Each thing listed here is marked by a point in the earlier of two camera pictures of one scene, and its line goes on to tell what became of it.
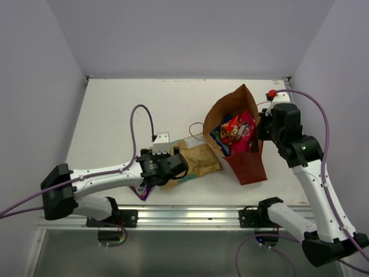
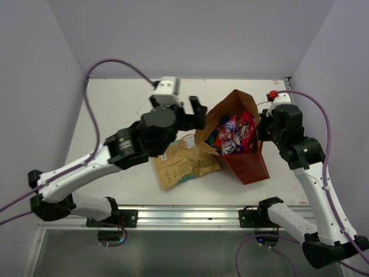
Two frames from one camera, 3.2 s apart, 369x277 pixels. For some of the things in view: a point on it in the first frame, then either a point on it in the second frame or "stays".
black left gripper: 145,150 to 200,112
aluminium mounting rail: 161,218 stays
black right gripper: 264,117 stays
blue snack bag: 215,134 to 210,137
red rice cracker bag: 229,131 to 225,139
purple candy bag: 142,191 to 232,124
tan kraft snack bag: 200,156 stays
